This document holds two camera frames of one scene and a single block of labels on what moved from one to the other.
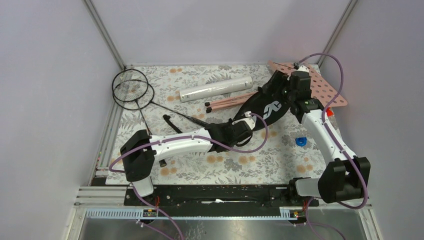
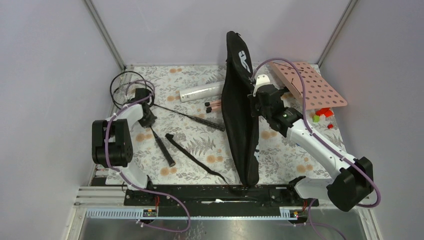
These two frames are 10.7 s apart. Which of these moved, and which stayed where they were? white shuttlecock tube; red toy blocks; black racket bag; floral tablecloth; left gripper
Moved: black racket bag; left gripper
Stayed: floral tablecloth; white shuttlecock tube; red toy blocks
